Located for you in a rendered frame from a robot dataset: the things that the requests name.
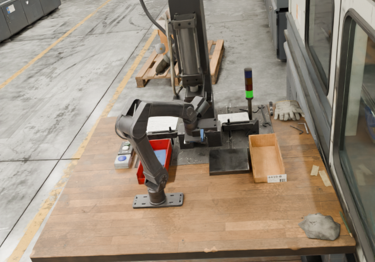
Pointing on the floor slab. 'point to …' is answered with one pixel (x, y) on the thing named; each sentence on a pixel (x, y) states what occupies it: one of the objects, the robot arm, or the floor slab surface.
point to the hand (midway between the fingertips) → (193, 139)
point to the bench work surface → (192, 209)
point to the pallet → (141, 79)
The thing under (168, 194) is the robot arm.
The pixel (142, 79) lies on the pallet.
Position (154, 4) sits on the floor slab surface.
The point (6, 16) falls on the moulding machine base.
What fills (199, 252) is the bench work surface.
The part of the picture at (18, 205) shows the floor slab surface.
